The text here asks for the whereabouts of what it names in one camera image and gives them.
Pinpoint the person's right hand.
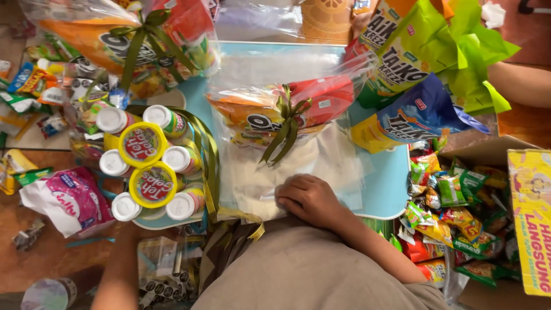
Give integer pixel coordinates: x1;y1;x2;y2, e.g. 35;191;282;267
275;173;348;231

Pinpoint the stack of clear plastic bags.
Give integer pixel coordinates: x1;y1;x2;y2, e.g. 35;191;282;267
216;123;376;223

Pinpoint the olive ribbon bow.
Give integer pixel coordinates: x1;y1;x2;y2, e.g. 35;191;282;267
109;9;197;92
259;84;313;167

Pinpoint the loose olive gold ribbon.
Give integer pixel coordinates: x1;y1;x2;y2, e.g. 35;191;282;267
126;104;266;242

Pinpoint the person's beige shirt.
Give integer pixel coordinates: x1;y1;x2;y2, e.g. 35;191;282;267
191;215;450;310

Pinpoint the brown striped paper bag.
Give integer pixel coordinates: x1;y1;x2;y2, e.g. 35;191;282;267
197;219;260;294

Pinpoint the green carton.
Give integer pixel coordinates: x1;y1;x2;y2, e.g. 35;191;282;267
363;216;403;253

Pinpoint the small wrapped snack parcel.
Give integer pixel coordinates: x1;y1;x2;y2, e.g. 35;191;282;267
206;55;376;168

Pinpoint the light blue low table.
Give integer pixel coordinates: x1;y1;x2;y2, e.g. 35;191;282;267
133;41;412;230

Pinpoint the yellow-lidded tea cup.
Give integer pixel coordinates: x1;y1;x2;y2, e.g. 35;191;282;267
129;161;178;209
118;122;169;169

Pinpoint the blue yellow snack bag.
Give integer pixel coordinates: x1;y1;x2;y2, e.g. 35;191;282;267
350;72;490;154

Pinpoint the cardboard box of snack packets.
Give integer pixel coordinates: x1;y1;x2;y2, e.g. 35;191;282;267
396;135;551;310

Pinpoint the clear plastic bag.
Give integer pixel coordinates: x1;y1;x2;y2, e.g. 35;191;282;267
213;0;304;42

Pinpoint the green snack bag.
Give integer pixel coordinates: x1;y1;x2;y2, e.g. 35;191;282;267
344;0;458;109

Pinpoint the orange patterned container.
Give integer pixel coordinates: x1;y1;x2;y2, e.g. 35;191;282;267
300;0;354;42

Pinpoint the group of white-capped drink bottles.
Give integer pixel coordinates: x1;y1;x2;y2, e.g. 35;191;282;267
95;104;207;222

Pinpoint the blue plastic strip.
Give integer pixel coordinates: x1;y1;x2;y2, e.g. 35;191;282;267
65;237;116;249

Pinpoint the pink white tissue pack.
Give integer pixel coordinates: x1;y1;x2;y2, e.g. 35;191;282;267
19;166;116;239

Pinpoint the green tissue paper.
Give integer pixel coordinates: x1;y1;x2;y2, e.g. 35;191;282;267
413;0;522;115

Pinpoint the large wrapped snack parcel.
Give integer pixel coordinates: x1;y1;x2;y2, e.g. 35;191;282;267
19;0;221;100

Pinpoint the green sachet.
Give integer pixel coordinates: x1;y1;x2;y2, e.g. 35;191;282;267
13;167;55;187

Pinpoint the plastic bottle with foil label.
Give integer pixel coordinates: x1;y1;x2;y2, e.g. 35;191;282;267
20;277;78;310

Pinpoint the crumpled silver wrapper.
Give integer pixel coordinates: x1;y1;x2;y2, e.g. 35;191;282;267
12;219;46;252

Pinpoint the crumpled white tissue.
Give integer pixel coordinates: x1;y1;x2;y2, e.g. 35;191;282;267
481;1;507;29

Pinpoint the heap of mixed snack packets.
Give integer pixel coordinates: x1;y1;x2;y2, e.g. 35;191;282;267
0;34;132;140

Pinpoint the yellow snack packet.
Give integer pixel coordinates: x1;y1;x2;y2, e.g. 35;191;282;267
0;148;39;195

